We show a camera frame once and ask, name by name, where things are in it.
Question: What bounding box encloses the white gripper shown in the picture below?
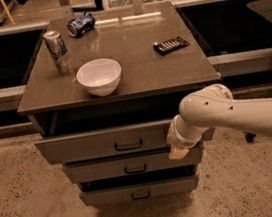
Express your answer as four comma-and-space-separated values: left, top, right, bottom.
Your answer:
166, 118, 202, 160

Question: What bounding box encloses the grey top drawer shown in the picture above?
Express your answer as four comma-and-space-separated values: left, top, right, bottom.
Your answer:
33, 112, 217, 168

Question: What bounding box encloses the grey drawer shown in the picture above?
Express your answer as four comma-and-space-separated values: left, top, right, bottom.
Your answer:
63, 144, 203, 184
33, 112, 217, 168
80, 165, 199, 206

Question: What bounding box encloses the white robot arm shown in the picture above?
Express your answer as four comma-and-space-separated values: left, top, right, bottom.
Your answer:
166, 84, 272, 160

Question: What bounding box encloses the grey bottom drawer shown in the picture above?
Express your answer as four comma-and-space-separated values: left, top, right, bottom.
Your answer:
80, 165, 199, 206

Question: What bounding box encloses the grey drawer cabinet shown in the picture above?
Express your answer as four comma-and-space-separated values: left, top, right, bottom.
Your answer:
4, 0, 238, 216

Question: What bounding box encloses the grey middle drawer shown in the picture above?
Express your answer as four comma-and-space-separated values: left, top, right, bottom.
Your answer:
63, 144, 203, 184

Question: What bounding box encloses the black chair leg with caster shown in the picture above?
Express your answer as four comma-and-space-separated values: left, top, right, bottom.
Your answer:
245, 132, 256, 143

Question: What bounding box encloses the white bowl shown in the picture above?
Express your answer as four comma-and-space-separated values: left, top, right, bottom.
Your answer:
76, 58, 122, 97

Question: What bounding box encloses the upright silver can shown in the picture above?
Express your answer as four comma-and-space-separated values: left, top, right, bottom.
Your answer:
43, 30, 73, 75

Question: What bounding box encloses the lying blue soda can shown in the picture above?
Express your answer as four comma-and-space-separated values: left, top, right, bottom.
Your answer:
67, 12, 96, 38

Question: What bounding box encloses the black bottom drawer handle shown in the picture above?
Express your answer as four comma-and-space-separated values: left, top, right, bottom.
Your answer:
131, 191, 151, 201

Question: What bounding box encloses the black drawer handle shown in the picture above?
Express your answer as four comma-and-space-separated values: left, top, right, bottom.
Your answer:
124, 164, 147, 174
114, 139, 143, 152
131, 191, 151, 201

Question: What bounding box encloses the black middle drawer handle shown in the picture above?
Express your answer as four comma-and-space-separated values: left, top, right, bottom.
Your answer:
124, 164, 147, 174

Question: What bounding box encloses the black top drawer handle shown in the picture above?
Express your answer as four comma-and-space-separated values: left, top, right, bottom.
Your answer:
114, 139, 143, 152

